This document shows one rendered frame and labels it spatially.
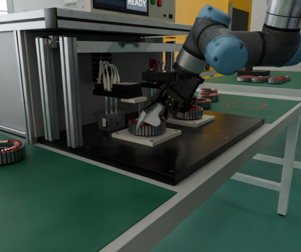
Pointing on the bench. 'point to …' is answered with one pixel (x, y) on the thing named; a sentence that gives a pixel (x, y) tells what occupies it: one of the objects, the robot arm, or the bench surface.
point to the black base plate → (156, 168)
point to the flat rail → (125, 47)
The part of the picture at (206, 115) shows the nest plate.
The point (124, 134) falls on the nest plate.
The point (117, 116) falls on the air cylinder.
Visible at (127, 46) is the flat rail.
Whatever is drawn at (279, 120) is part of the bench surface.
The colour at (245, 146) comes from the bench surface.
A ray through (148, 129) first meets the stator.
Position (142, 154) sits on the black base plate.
